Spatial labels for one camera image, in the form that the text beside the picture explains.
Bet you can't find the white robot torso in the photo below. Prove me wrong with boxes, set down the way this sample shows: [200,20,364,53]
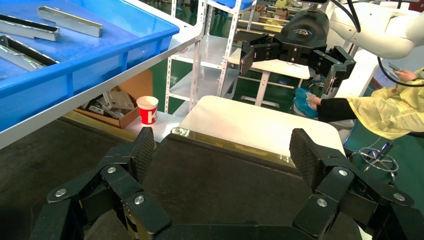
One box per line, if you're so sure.
[334,49,380,100]

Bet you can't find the white round bin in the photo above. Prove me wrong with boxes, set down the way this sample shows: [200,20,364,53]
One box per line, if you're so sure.
[326,119,356,145]

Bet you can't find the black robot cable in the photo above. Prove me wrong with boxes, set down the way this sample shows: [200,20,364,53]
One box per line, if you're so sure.
[329,0,424,89]

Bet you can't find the grey slotted shelf rack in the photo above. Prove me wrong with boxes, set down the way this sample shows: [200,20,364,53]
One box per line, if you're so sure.
[164,0,258,114]

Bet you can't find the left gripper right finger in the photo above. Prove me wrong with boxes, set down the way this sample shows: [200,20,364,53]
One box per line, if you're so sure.
[289,128,415,238]

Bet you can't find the blue plastic bin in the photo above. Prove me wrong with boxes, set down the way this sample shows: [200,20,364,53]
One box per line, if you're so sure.
[0,0,181,133]

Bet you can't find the brown cardboard box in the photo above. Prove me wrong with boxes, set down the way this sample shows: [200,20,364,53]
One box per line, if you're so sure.
[73,68,155,130]

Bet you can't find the grey metal bracket part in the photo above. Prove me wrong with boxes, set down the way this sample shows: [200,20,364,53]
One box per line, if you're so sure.
[0,34,61,72]
[37,5,104,38]
[0,13,62,42]

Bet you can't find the small cardboard box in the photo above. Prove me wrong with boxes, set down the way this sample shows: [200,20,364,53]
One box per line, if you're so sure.
[274,8,290,21]

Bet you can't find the gloved person hand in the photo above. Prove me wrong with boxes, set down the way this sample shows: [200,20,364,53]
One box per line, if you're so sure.
[306,92,323,111]

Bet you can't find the white metal shelf rack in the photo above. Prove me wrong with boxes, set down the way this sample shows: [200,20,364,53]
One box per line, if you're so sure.
[0,0,210,151]

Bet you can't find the scrap metal pieces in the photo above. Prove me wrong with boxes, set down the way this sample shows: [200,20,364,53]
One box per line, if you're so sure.
[80,88,137,120]

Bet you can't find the blue plastic bag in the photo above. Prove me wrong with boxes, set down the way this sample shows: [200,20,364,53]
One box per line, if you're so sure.
[293,87,319,119]

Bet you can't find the small blue plastic crate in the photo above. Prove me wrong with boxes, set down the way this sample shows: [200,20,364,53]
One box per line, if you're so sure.
[211,0,258,11]

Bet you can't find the forearm in black sleeve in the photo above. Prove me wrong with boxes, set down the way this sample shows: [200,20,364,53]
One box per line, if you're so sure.
[316,97,358,123]

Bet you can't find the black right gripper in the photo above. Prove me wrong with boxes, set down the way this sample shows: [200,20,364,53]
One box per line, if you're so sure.
[239,8,357,95]

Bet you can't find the chrome stool base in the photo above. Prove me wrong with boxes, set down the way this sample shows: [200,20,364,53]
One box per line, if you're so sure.
[351,139,400,184]

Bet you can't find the white workbench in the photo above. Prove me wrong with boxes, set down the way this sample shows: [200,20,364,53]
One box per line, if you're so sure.
[227,47,312,109]

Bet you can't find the person in yellow gown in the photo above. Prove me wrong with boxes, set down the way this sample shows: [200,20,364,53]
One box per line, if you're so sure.
[346,67,424,141]

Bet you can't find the bare person hand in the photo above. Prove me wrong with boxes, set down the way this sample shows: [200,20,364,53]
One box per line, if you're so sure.
[393,68,419,83]

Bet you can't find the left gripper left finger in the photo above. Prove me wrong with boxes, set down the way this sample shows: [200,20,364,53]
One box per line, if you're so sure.
[46,126,171,240]

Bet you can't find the red white paper cup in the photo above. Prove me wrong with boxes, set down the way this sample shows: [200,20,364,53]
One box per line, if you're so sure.
[136,95,160,126]

